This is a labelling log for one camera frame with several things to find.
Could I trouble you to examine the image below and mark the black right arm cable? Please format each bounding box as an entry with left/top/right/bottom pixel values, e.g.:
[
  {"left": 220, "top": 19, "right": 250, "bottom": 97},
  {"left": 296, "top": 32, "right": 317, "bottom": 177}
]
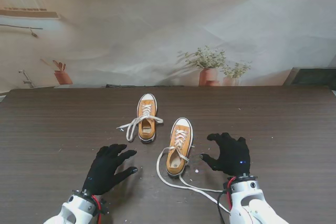
[{"left": 216, "top": 191, "right": 227, "bottom": 224}]

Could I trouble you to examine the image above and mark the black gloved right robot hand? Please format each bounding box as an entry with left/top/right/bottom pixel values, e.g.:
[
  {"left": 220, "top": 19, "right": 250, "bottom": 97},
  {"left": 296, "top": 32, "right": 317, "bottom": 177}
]
[{"left": 199, "top": 132, "right": 251, "bottom": 178}]

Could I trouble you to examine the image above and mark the printed kitchen backdrop cloth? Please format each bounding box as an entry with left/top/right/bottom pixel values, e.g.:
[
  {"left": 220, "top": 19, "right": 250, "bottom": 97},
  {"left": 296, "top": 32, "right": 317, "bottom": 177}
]
[{"left": 0, "top": 0, "right": 336, "bottom": 90}]

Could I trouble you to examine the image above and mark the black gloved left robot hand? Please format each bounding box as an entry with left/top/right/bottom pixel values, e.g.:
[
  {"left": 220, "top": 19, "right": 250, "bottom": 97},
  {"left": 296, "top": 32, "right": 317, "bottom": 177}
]
[{"left": 81, "top": 144, "right": 139, "bottom": 196}]

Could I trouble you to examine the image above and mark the red right wrist cable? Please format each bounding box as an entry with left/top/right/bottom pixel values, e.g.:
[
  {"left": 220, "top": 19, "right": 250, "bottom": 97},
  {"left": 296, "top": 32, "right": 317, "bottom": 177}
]
[{"left": 225, "top": 176, "right": 237, "bottom": 209}]

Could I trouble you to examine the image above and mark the red left wrist cable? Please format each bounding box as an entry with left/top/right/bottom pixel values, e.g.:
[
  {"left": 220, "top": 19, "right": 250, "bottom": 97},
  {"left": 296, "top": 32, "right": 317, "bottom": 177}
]
[{"left": 91, "top": 195, "right": 103, "bottom": 224}]

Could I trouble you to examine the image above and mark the red wrist cable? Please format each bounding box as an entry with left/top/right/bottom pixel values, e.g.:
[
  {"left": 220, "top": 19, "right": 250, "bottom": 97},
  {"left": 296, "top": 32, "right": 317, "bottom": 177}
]
[
  {"left": 91, "top": 195, "right": 103, "bottom": 224},
  {"left": 225, "top": 176, "right": 237, "bottom": 209}
]

